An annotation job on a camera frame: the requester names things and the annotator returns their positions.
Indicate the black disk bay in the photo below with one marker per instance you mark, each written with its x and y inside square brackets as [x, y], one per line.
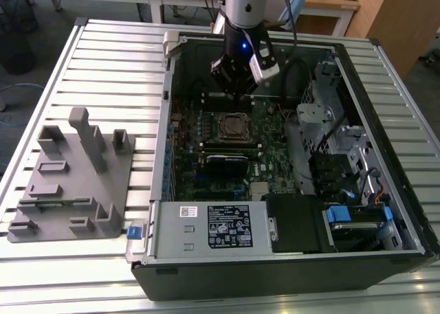
[330, 176]

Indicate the wooden cabinet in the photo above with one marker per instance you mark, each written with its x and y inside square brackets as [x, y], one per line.
[405, 18]

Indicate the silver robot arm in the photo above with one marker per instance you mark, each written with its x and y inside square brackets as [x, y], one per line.
[245, 5]

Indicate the metal locking lever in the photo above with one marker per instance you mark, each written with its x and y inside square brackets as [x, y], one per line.
[240, 140]
[237, 114]

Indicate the hard disk in blue carrier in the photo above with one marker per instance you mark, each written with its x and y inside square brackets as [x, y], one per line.
[338, 215]

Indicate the blue case latch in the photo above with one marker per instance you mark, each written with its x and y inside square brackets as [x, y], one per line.
[134, 233]

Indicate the silver power supply unit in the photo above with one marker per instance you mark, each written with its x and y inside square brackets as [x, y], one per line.
[172, 231]

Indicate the grey parts rack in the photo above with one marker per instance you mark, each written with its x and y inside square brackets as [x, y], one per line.
[86, 183]

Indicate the black RAM slot bank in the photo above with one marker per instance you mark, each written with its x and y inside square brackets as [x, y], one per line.
[216, 104]
[233, 144]

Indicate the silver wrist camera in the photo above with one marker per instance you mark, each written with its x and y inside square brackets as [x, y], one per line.
[264, 66]

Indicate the black PC case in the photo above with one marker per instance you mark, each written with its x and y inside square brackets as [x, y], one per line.
[240, 279]

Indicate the black graphics card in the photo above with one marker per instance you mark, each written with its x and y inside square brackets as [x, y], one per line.
[227, 166]

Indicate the perforated metal drive cage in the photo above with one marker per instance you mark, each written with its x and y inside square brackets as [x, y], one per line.
[314, 113]

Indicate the silver chipset heatsink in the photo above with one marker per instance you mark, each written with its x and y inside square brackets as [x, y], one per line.
[259, 188]

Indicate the black office chair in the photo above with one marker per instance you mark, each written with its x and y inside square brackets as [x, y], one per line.
[20, 53]

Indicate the CPU socket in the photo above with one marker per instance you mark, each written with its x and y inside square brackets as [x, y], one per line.
[222, 137]

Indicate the silver square CPU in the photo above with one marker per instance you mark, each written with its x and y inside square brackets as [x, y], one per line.
[236, 126]

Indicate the green motherboard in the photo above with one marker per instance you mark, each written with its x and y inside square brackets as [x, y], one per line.
[275, 156]

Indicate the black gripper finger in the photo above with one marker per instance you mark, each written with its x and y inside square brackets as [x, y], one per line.
[240, 98]

